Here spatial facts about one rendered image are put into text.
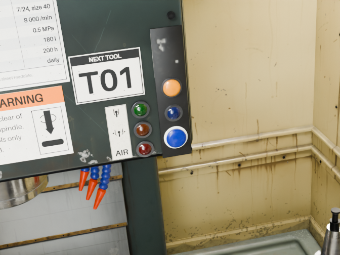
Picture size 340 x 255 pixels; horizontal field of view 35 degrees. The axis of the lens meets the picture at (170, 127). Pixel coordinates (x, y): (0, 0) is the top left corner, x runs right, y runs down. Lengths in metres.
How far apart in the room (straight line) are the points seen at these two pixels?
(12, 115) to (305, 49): 1.40
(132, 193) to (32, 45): 0.96
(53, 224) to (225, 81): 0.79
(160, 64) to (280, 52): 1.24
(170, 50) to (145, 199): 0.95
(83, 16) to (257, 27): 1.24
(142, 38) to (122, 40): 0.03
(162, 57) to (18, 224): 0.97
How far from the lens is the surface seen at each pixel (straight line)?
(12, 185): 0.97
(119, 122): 0.78
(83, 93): 0.76
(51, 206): 1.58
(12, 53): 0.74
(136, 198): 1.64
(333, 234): 0.95
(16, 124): 0.78
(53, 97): 0.76
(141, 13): 0.73
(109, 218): 1.62
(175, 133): 0.79
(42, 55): 0.74
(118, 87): 0.76
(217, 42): 1.88
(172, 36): 0.75
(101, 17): 0.73
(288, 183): 2.22
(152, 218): 1.69
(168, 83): 0.76
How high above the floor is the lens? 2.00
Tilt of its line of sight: 25 degrees down
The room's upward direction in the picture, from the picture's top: 5 degrees counter-clockwise
